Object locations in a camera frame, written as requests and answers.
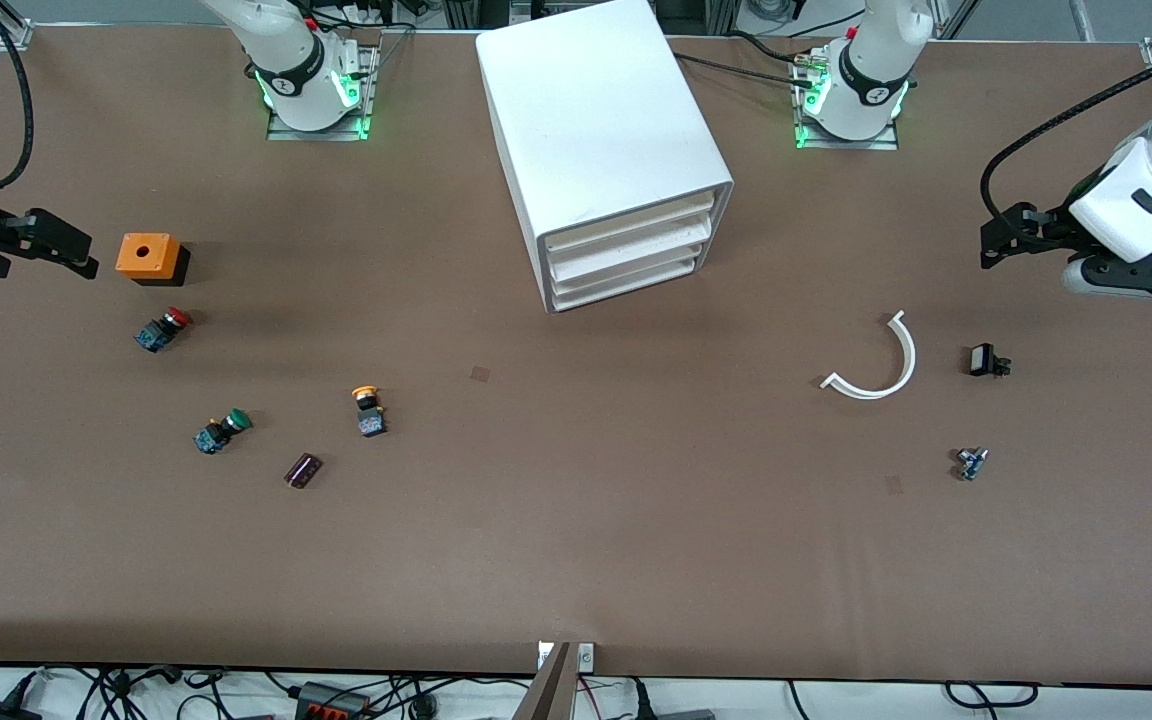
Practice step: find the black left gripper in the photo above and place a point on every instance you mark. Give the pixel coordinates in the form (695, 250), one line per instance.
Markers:
(1052, 229)

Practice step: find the yellow push button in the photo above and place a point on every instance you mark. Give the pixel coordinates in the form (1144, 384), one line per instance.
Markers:
(369, 412)

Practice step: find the white highest drawer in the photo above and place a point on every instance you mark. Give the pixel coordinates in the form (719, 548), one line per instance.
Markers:
(626, 228)

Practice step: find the red push button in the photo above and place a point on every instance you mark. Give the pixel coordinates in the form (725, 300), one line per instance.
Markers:
(164, 328)

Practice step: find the green push button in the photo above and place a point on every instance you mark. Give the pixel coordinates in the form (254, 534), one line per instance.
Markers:
(224, 430)

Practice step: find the white middle drawer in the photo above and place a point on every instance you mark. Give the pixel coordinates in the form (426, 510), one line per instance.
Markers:
(628, 254)

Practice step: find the white lowest drawer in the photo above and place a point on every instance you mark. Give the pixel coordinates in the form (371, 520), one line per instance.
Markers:
(628, 282)

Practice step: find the white drawer cabinet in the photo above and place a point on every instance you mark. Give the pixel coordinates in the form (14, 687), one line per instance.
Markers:
(596, 110)

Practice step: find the orange box with hole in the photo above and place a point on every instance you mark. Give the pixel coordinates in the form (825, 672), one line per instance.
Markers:
(148, 255)

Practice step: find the white curved plastic strip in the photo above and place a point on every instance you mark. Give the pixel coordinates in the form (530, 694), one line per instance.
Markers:
(906, 360)

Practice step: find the small blue electronic component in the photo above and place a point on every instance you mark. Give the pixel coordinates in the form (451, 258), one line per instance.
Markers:
(971, 463)

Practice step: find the dark purple cylinder component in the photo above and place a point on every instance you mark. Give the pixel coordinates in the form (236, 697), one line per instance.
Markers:
(303, 470)

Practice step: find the black and orange power adapter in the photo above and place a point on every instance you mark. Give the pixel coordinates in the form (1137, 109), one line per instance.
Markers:
(331, 700)

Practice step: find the black plug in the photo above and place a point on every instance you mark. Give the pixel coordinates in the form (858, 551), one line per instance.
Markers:
(641, 700)

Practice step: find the wooden beam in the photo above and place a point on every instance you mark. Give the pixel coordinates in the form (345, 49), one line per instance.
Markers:
(548, 695)

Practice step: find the small black switch component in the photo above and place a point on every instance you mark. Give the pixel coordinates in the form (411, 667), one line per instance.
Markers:
(985, 360)

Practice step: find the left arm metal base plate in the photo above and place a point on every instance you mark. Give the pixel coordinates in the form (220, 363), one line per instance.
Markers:
(891, 142)

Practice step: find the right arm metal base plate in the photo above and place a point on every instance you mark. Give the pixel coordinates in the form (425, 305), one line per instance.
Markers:
(368, 100)

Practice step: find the small metal bracket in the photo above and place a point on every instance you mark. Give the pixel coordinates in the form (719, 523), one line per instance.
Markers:
(586, 657)

